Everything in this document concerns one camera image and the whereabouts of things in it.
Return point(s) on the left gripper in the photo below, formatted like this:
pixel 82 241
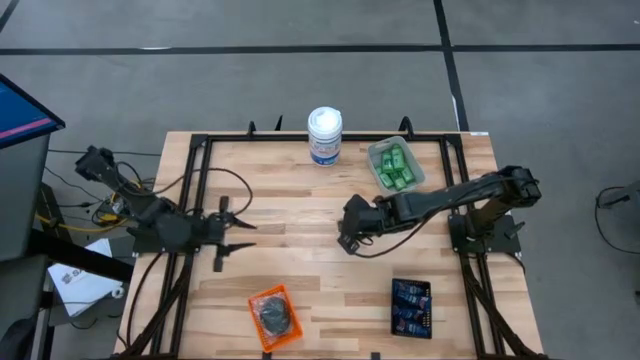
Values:
pixel 210 230

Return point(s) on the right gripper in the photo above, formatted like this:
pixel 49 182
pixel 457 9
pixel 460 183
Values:
pixel 365 217

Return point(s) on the black bagged bath puff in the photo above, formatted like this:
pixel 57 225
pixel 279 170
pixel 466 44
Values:
pixel 274 315

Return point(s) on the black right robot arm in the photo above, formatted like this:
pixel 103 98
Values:
pixel 450 195

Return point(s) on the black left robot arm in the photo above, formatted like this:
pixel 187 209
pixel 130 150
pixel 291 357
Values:
pixel 165 225

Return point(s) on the clear plastic bin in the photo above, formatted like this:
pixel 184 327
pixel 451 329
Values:
pixel 380 145

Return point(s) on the white disinfecting wipes canister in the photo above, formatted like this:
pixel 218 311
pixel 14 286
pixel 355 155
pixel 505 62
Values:
pixel 325 145

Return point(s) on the black plastic mesh basket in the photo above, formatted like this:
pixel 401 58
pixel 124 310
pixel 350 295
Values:
pixel 393 325

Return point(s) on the orange plastic mesh basket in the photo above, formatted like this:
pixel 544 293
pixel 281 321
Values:
pixel 280 342

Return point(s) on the white label sticker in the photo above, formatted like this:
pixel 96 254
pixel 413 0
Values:
pixel 479 133

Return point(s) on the black stand strut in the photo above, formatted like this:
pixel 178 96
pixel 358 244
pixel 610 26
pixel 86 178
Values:
pixel 80 255

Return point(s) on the white printed paper sheet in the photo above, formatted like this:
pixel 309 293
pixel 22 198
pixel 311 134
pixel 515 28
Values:
pixel 80 290

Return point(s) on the grey cabinet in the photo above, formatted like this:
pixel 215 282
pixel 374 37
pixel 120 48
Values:
pixel 20 200

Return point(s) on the computer monitor blue screen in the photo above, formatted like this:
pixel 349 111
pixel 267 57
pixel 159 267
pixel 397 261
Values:
pixel 20 117

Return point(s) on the black metal table frame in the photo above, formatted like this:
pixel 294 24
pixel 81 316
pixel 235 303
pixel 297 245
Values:
pixel 240 137

